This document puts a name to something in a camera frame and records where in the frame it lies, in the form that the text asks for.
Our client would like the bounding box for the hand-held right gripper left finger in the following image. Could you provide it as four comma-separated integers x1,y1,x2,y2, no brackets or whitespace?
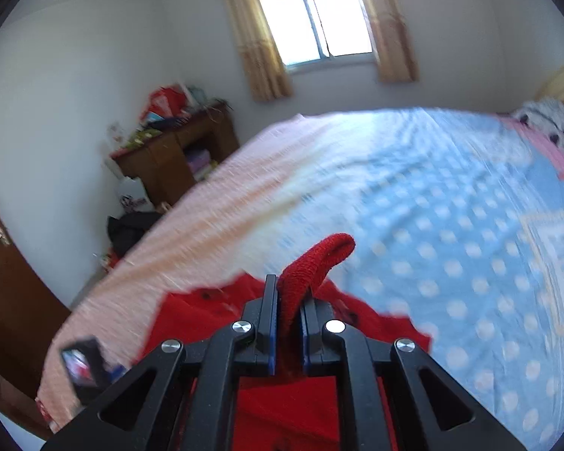
40,273,280,451

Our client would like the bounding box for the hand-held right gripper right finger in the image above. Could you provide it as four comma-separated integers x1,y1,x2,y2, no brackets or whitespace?
301,298,529,451

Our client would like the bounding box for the red knit sweater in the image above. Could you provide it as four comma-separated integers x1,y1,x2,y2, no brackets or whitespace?
134,233,433,451

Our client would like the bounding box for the wooden door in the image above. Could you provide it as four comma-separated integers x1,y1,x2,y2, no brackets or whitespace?
0,176,71,437

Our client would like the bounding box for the black bag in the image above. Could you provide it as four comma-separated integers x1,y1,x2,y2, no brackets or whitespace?
107,211,163,257

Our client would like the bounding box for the white plastic bag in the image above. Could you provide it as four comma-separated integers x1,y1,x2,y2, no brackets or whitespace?
115,176,153,214

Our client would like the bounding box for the bed with patterned sheet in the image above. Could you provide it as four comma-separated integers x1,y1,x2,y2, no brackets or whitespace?
35,108,564,437

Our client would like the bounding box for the wooden desk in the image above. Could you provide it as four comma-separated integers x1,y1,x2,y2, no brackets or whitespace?
110,101,240,207

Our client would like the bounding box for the red gift bag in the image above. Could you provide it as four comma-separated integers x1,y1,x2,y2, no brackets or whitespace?
141,85,189,125

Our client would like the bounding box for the beige floral curtain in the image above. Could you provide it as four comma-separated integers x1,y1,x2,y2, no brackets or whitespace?
214,0,293,103
350,0,420,84

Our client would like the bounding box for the window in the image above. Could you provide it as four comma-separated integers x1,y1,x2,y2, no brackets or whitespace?
256,0,374,69

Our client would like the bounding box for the grey patterned pillow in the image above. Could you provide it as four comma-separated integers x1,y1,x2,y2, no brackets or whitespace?
512,98,564,146

